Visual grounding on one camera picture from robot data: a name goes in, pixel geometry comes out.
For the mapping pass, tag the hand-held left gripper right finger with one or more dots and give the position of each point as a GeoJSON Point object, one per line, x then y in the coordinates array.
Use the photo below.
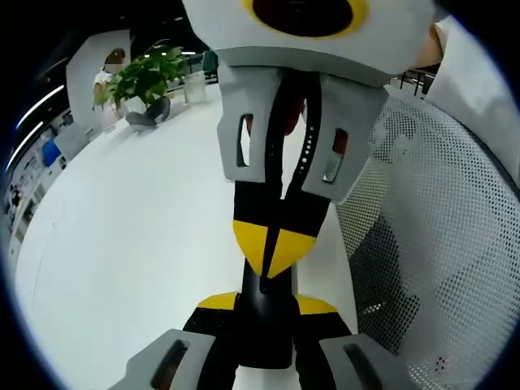
{"type": "Point", "coordinates": [349, 365]}

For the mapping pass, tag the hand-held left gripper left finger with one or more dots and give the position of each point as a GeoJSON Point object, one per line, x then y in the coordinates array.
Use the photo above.
{"type": "Point", "coordinates": [191, 357]}

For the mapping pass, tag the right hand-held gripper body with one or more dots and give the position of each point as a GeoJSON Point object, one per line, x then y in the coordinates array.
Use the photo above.
{"type": "Point", "coordinates": [300, 44]}

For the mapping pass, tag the person's right hand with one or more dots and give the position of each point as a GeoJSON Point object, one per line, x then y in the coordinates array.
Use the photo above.
{"type": "Point", "coordinates": [428, 48]}

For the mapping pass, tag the white mesh basket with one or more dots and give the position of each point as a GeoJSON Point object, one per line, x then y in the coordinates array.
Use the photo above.
{"type": "Point", "coordinates": [426, 211]}

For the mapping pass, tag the dark grey curved object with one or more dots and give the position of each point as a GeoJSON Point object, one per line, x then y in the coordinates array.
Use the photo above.
{"type": "Point", "coordinates": [148, 115]}

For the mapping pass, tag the green potted plant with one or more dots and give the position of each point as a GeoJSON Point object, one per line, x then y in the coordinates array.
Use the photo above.
{"type": "Point", "coordinates": [142, 77]}

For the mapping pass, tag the white pillar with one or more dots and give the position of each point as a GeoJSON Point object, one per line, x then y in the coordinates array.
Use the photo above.
{"type": "Point", "coordinates": [81, 81]}

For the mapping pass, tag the straight ceiling light strip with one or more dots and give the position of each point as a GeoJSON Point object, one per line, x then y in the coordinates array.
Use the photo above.
{"type": "Point", "coordinates": [24, 144]}
{"type": "Point", "coordinates": [40, 103]}

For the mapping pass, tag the blue framed wall display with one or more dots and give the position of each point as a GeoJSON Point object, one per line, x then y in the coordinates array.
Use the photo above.
{"type": "Point", "coordinates": [36, 170]}

